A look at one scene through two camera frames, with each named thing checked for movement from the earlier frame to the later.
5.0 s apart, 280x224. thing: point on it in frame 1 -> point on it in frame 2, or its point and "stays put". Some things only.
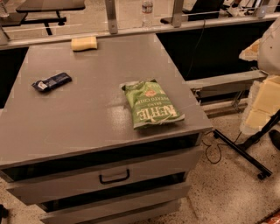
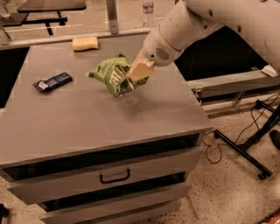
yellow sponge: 84,43 stays put
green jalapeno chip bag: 150,103 -> 113,73
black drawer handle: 116,180 stays put
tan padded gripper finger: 263,103 -> 157,50
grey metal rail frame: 112,26 stays put
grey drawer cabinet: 101,133 stays put
